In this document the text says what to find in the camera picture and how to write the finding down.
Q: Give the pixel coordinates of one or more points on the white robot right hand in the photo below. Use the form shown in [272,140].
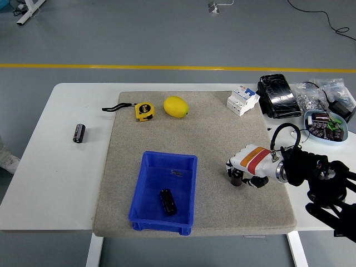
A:
[256,161]

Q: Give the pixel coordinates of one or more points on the dark cylindrical battery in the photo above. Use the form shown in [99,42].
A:
[79,133]
[237,180]
[168,202]

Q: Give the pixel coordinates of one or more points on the white stand foot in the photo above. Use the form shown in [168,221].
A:
[29,12]

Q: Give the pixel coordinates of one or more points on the white circuit breaker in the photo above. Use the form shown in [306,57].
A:
[241,100]

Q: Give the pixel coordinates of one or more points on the clear bag of nuts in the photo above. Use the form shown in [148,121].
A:
[306,98]

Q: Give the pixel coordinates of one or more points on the yellow tape measure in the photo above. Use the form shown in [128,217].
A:
[144,111]

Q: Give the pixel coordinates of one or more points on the grey-brown mat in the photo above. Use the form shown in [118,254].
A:
[194,139]

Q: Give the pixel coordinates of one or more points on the light blue bowl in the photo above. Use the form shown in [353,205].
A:
[309,131]

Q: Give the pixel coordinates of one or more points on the black wrapped device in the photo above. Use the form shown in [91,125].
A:
[279,96]

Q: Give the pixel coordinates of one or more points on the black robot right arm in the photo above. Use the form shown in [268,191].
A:
[303,167]

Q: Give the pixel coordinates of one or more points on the dark capacitor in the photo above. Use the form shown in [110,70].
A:
[317,129]
[329,134]
[338,134]

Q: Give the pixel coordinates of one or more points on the blue plastic box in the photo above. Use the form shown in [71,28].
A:
[164,183]

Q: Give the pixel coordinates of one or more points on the white table leg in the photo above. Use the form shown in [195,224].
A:
[94,250]
[298,250]

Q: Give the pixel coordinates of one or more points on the black power adapter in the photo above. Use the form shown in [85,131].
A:
[342,108]

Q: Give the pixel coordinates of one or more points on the large maroon capacitor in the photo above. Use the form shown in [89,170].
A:
[320,116]

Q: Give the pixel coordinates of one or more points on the small dark part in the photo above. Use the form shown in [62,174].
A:
[177,172]

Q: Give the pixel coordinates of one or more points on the clear plastic bag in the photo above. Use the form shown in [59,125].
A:
[338,89]

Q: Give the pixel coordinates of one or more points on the green plastic parts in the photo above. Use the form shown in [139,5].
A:
[335,123]

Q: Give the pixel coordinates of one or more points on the yellow lemon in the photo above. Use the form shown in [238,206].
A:
[175,106]

